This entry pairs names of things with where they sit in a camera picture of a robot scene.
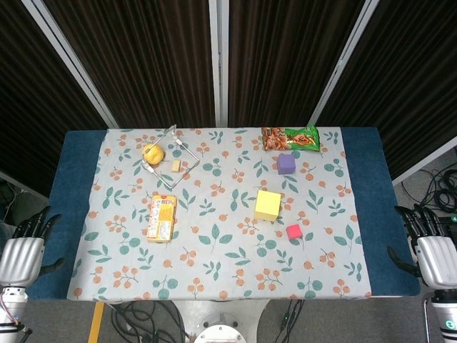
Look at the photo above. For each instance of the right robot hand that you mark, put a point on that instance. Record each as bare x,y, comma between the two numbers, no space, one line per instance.
437,261

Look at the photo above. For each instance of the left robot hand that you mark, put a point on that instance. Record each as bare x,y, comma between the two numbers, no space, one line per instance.
19,261

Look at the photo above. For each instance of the small red cube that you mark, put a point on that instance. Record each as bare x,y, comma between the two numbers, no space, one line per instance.
293,231

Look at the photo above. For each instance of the large yellow cube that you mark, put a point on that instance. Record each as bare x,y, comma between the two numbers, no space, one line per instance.
267,204

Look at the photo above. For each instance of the purple foam cube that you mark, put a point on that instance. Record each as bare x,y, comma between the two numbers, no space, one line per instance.
286,164

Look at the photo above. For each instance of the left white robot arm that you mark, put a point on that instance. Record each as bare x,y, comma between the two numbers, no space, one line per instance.
10,303

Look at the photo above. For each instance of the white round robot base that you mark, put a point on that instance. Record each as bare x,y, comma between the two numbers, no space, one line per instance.
219,334

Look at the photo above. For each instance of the black numbered power strip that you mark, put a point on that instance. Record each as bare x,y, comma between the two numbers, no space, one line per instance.
450,222

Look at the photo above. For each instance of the blue table cover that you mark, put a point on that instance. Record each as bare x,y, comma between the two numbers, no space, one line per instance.
367,200

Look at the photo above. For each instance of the yellow snack box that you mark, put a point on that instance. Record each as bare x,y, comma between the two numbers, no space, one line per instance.
162,218

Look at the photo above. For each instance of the dark fabric partition panel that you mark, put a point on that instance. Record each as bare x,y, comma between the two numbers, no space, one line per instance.
35,107
410,89
143,53
285,53

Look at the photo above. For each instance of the yellow round fruit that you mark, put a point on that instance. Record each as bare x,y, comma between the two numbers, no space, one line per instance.
153,153

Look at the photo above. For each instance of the small beige block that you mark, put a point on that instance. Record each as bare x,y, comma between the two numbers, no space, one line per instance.
176,166

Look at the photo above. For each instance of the green orange snack bag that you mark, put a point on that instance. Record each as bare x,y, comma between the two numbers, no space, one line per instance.
291,138

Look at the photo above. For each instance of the floral patterned tablecloth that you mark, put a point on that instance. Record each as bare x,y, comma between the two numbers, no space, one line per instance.
221,257

